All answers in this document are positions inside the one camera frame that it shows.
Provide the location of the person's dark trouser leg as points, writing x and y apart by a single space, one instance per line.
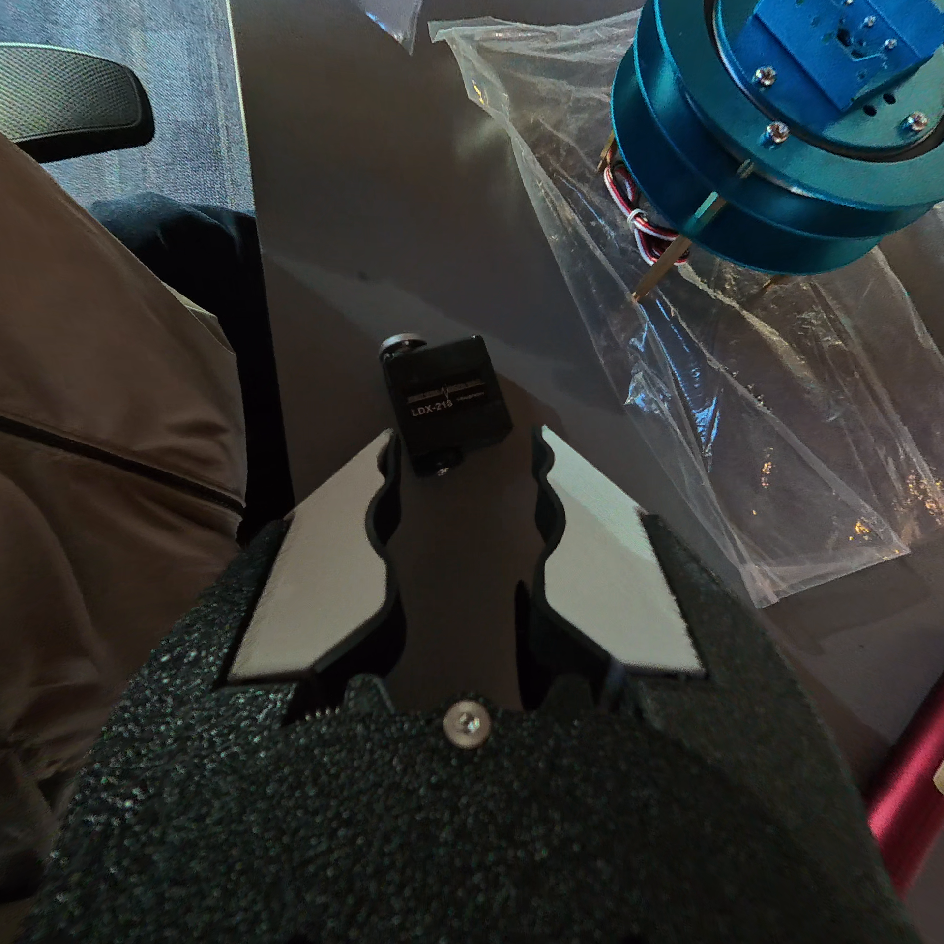
192 258

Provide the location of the red screwdriver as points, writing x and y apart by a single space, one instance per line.
907 811

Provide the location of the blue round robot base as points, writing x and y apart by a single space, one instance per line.
700 147

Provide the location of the black servo motor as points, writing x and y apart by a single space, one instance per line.
450 405

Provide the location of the dark grey desk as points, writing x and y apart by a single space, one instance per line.
354 184

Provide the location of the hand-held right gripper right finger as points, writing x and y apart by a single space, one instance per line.
619 590

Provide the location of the person's beige jacket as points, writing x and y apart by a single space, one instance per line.
88 369

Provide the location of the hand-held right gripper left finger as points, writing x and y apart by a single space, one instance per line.
310 582

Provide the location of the large clear plastic bag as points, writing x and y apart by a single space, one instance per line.
774 413

